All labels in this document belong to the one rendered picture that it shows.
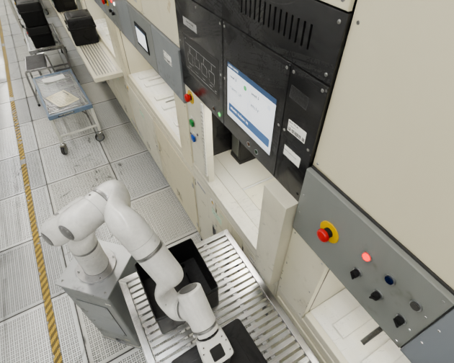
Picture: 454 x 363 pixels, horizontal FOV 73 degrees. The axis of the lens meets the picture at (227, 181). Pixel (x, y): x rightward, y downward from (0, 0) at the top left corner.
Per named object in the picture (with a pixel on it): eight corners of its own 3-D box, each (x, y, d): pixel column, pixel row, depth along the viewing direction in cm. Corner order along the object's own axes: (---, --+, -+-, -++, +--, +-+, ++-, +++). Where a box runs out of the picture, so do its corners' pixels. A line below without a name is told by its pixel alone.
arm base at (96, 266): (68, 278, 149) (52, 258, 135) (90, 245, 161) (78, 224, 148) (103, 287, 145) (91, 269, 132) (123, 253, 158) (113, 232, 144)
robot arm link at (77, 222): (86, 225, 136) (53, 252, 127) (66, 204, 133) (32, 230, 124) (125, 211, 97) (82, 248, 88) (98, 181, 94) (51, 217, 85)
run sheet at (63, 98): (43, 98, 316) (42, 96, 315) (64, 89, 329) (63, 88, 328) (60, 108, 303) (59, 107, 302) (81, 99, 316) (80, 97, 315)
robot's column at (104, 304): (101, 337, 201) (54, 284, 146) (122, 296, 220) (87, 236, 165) (140, 349, 196) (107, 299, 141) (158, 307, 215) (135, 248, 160)
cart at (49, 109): (45, 112, 380) (27, 75, 345) (88, 100, 399) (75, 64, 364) (63, 157, 323) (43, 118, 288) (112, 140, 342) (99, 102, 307)
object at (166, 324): (194, 256, 157) (191, 237, 144) (220, 304, 140) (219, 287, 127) (141, 281, 147) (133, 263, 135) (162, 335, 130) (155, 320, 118)
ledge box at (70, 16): (70, 37, 339) (60, 11, 320) (96, 32, 348) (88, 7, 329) (73, 47, 321) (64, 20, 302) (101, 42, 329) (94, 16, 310)
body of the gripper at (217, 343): (195, 343, 96) (209, 374, 97) (223, 325, 99) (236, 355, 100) (189, 333, 102) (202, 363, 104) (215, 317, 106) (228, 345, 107)
